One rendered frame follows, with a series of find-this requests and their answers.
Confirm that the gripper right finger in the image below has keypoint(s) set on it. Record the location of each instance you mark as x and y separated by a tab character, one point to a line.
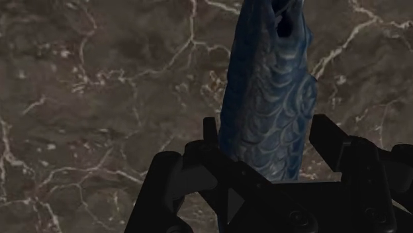
358	167

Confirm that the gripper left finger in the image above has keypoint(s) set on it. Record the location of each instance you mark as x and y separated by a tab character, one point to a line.
206	161

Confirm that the blue fish figure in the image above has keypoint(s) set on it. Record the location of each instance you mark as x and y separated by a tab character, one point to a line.
267	106

